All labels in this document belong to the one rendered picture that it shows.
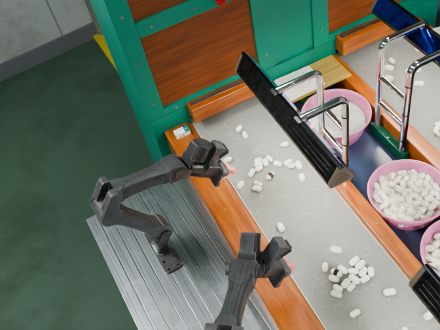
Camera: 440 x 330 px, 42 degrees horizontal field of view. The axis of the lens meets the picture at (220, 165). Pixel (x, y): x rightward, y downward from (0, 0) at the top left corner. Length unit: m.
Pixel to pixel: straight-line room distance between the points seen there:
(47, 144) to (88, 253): 0.90
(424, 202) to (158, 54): 1.05
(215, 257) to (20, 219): 1.58
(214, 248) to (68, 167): 1.61
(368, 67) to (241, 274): 1.25
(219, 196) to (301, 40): 0.74
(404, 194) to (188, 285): 0.79
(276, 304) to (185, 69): 0.93
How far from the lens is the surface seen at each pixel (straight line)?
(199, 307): 1.91
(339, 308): 1.79
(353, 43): 2.43
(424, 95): 2.34
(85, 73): 4.02
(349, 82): 2.35
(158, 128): 2.27
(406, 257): 1.85
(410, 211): 1.97
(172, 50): 2.09
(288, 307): 1.76
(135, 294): 1.99
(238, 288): 1.45
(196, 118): 2.23
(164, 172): 1.75
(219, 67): 2.23
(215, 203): 2.00
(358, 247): 1.89
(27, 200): 3.38
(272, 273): 1.62
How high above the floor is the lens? 2.35
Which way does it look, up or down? 49 degrees down
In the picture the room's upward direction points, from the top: 15 degrees counter-clockwise
